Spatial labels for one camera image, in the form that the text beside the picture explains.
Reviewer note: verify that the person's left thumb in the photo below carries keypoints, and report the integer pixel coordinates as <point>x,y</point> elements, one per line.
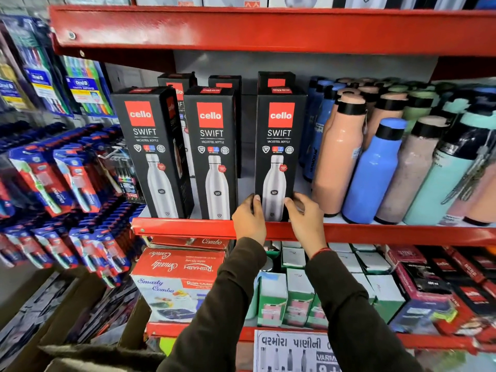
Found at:
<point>258,207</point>

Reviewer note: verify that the pile of dark packets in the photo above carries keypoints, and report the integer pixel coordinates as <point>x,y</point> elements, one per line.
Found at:
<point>69,317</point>

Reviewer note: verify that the rows of red-blue toothbrush packs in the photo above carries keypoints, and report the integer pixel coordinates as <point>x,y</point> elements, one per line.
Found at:
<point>58,197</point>

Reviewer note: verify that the row of pastel water bottles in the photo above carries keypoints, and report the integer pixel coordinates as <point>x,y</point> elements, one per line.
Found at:
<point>387,162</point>

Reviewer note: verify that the red white lunch set box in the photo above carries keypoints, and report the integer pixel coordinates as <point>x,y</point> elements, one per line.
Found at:
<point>174,282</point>
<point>190,242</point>

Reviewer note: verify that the group of black bottle boxes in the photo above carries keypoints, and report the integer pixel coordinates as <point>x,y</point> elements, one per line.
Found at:
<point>211,151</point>

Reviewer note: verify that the person's right forearm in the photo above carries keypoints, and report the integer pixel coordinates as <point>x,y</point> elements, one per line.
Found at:
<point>356,321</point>

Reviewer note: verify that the pile of red black packets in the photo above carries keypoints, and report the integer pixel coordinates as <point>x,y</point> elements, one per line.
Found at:
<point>441,290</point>

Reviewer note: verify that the person's right thumb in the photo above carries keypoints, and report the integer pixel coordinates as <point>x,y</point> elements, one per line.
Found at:
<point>290,211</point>

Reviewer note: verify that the row of boxes above shelf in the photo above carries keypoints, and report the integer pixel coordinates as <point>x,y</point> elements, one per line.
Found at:
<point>302,1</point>

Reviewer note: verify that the red metal shelf board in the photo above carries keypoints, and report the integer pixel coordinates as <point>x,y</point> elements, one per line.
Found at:
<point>271,30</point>
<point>368,233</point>
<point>430,340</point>

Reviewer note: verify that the black steel flask carton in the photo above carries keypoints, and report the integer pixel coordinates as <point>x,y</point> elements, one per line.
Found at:
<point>279,151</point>

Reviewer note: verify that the group of green white boxes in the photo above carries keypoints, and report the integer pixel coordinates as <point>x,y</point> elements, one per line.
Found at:
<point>302,290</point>

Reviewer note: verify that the white paper sign with bottles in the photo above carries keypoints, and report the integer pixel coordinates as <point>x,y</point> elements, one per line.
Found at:
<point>290,352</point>

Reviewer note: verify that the dark fur trim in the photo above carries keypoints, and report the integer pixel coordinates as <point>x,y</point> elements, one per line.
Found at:
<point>100,358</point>

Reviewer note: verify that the brown cardboard box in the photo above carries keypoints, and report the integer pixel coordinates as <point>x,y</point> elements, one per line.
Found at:
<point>131,325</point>

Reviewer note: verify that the person's left forearm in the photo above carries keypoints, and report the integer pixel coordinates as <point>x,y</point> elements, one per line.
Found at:
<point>217,313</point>

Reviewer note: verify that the hanging blue toothbrush multipacks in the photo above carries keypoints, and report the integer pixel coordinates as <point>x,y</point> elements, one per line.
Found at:
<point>50,81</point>

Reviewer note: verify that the person's left hand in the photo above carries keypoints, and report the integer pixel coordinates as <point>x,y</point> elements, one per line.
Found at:
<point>248,224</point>

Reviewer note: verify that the person's right hand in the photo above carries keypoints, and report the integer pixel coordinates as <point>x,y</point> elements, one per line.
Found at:
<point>308,228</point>

